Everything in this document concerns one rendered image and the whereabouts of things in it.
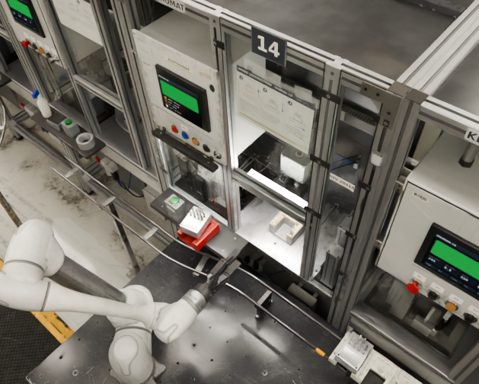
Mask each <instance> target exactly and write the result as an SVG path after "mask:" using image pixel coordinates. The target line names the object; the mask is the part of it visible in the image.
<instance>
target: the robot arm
mask: <svg viewBox="0 0 479 384"><path fill-rule="evenodd" d="M240 253H241V252H240V251H238V250H237V249H236V248H235V249H234V250H233V251H232V252H231V253H230V254H229V255H228V256H227V257H226V258H225V259H224V258H221V260H220V261H219V262H218V263H217V264H216V266H215V267H214V268H213V269H212V270H211V271H210V272H209V273H208V274H207V275H206V277H207V280H206V282H205V283H198V284H197V285H196V286H195V287H194V288H193V289H192V290H189V291H188V292H187V293H186V294H185V295H184V296H183V297H182V298H181V299H180V300H179V301H177V302H174V303H172V304H167V303H166V302H153V298H152V295H151V293H150V292H149V290H148V289H146V288H145V287H143V286H140V285H131V286H128V287H126V288H124V289H121V290H118V289H117V288H116V287H114V286H112V285H110V284H109V283H108V282H106V281H105V280H103V279H101V278H100V277H99V276H97V275H95V274H93V273H92V272H90V271H89V270H88V269H86V268H85V267H83V266H81V265H80V264H78V263H77V262H75V261H73V260H72V259H71V258H69V257H68V256H66V255H65V254H64V251H63V249H62V247H61V246H60V244H59V243H58V242H57V240H56V238H55V237H54V231H53V229H52V227H51V225H49V224H48V223H47V222H44V221H43V220H39V219H30V220H28V221H26V222H25V223H24V224H22V225H20V226H19V227H18V229H17V230H16V231H15V233H14V234H13V236H12V237H11V241H10V243H9V245H8V249H7V251H6V254H5V260H4V264H3V268H2V271H0V305H3V306H7V307H9V308H13V309H19V310H24V311H30V312H84V313H91V314H96V315H105V316H106V317H107V318H108V320H110V322H111V324H112V325H113V327H115V328H116V331H115V336H114V339H113V342H112V344H111V346H110V349H109V361H110V365H111V367H112V370H111V371H110V375H111V376H112V377H113V378H114V379H117V380H118V381H119V382H120V383H121V384H157V383H156V382H155V380H156V379H157V378H158V376H159V375H161V374H162V373H163V372H164V371H165V370H166V367H165V365H164V364H161V363H159V362H158V361H157V360H156V359H155V358H154V357H153V356H152V330H154V333H155V335H156V336H157V337H158V339H160V340H161V341H162V342H164V343H166V344H169V343H171V342H172V341H175V340H176V339H178V338H179V337H180V336H181V335H182V334H183V333H184V332H185V331H186V330H187V329H188V328H189V327H190V326H191V325H192V324H193V322H194V319H195V318H196V317H197V316H198V315H199V314H200V313H201V312H202V311H203V309H204V308H205V307H206V304H207V302H208V301H209V300H210V299H211V298H212V295H215V293H216V292H217V291H218V290H219V289H220V288H221V287H222V286H224V285H225V284H226V283H227V282H228V281H229V277H230V276H231V275H232V274H233V273H234V272H235V271H236V270H237V268H238V267H239V266H240V265H241V263H240V262H239V261H237V260H235V261H234V262H233V260H234V259H236V257H237V256H239V254H240ZM231 262H233V263H232V264H231V265H230V263H231ZM228 264H229V265H230V266H229V267H228V268H227V269H226V270H225V271H224V272H223V270H224V269H225V268H226V266H227V265H228ZM222 272H223V274H222V275H221V273H222ZM220 275H221V276H220ZM44 277H48V278H49V279H51V280H52V281H54V282H56V283H58V284H59V285H58V284H55V283H52V282H49V281H46V280H43V278H44ZM60 285H61V286H60Z"/></svg>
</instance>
